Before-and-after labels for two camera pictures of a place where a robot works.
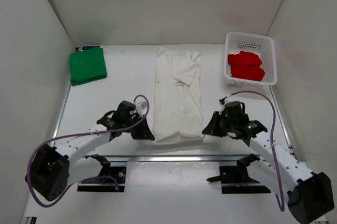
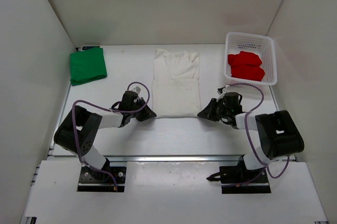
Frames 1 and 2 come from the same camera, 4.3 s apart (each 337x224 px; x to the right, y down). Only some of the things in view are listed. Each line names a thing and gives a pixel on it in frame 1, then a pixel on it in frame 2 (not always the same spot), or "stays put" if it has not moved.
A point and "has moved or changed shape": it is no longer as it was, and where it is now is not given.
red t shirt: [246, 65] stays put
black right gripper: [212, 129] -> [208, 113]
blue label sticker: [86, 48] stays put
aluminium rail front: [174, 158] stays put
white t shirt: [178, 109] has moved or changed shape
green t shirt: [87, 65] stays put
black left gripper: [144, 132] -> [147, 114]
